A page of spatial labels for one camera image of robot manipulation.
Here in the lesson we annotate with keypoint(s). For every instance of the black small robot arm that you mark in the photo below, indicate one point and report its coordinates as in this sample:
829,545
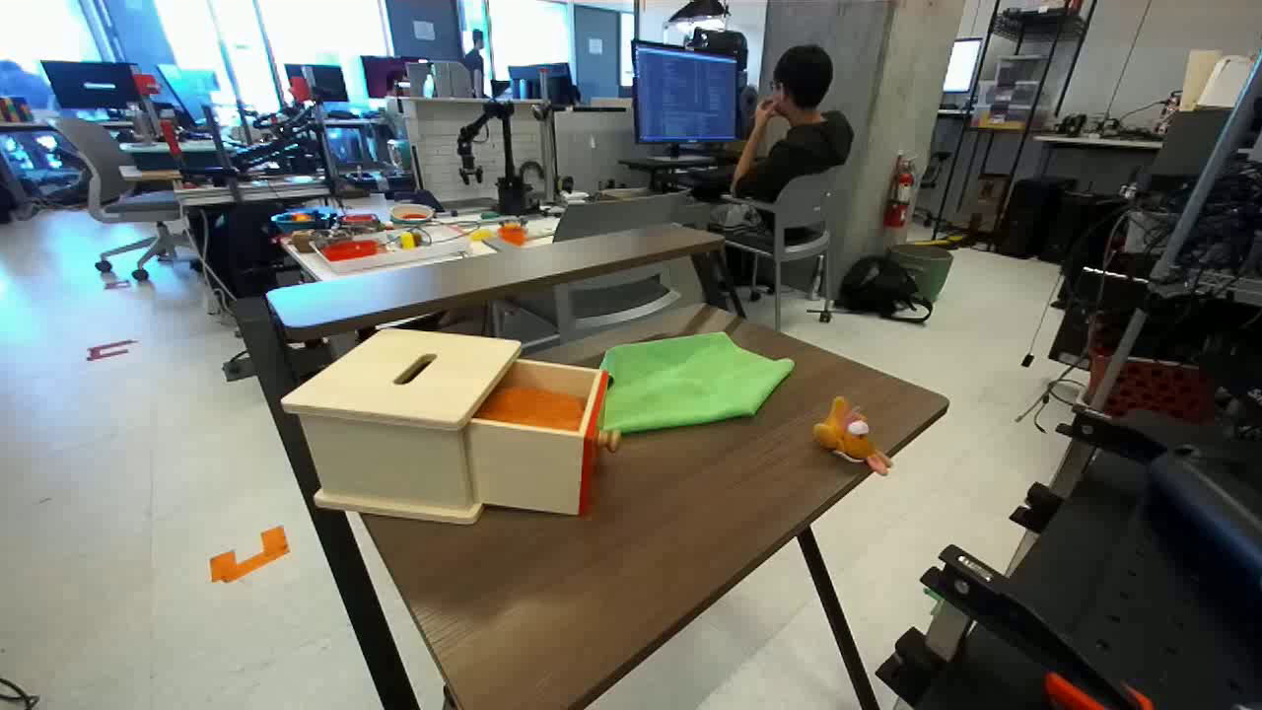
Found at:
509,186

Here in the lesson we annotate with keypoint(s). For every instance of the green cloth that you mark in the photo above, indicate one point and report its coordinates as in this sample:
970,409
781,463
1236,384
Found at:
686,378

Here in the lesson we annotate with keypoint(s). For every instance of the grey upper table shelf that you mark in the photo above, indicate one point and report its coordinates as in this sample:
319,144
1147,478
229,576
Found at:
401,294

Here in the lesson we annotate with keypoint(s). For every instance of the wooden box with orange drawer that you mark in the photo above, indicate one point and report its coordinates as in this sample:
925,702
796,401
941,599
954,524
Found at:
435,427

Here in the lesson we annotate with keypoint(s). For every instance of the grey office chair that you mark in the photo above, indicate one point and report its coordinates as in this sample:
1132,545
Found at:
786,230

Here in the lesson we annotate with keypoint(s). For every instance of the black backpack on floor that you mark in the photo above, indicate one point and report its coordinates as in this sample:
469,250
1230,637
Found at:
881,284

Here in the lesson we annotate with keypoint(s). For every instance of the computer monitor blue screen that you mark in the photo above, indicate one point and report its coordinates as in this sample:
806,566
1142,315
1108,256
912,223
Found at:
682,96

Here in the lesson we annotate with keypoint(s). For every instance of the seated person in black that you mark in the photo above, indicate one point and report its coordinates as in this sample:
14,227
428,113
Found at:
791,131

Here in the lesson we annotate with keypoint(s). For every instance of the dark wooden folding table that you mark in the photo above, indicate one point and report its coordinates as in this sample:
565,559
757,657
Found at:
547,614

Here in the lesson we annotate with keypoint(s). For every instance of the red fire extinguisher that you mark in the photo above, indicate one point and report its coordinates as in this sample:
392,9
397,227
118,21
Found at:
899,196

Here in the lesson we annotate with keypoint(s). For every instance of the white table with toys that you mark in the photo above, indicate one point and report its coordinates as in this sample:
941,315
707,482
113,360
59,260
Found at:
397,235

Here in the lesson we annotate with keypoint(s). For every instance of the grey swivel chair left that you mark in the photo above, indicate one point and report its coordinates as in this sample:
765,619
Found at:
117,198

